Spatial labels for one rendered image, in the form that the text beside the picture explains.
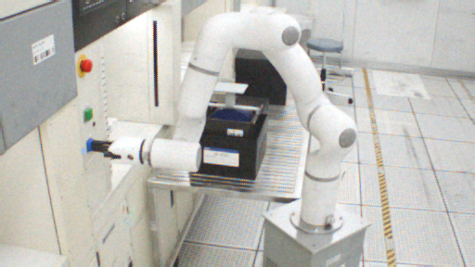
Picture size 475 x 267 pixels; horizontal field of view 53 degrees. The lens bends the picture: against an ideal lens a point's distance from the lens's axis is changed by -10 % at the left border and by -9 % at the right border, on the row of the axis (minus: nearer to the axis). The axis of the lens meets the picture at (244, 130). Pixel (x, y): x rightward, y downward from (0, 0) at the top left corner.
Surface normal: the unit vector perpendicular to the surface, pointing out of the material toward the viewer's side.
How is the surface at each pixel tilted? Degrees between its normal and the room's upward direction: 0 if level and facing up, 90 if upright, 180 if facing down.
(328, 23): 90
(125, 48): 90
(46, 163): 90
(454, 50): 90
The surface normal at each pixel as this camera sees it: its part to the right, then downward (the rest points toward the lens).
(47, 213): -0.17, 0.40
